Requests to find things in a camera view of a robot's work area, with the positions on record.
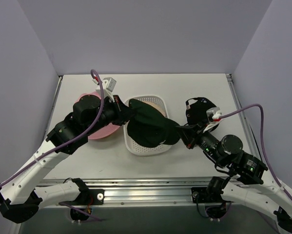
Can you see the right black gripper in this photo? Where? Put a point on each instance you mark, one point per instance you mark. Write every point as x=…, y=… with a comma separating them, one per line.
x=193, y=135

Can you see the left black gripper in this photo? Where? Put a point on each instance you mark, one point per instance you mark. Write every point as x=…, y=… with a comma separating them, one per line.
x=121, y=110

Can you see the black NY baseball cap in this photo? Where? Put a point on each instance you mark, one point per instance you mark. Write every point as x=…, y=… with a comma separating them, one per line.
x=199, y=114

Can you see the pink bucket hat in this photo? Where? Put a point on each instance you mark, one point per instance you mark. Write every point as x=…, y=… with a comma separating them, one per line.
x=105, y=131

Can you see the black cap green brim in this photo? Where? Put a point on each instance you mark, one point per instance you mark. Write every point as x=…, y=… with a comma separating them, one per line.
x=149, y=127

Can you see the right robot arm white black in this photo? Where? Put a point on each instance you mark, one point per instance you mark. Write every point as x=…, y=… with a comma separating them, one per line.
x=249, y=183

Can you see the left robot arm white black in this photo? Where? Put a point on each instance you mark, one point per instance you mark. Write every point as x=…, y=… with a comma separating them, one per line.
x=20, y=195

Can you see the white perforated tray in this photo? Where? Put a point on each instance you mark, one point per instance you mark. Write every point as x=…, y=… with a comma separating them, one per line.
x=134, y=147

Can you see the beige cloth hat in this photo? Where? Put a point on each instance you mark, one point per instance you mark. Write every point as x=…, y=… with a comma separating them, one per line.
x=157, y=108

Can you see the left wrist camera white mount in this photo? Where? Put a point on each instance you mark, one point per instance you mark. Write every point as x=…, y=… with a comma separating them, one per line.
x=108, y=85

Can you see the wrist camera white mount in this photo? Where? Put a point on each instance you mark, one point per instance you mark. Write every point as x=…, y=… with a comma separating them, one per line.
x=214, y=117
x=108, y=85

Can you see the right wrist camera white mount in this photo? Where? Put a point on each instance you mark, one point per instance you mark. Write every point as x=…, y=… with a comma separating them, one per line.
x=214, y=117

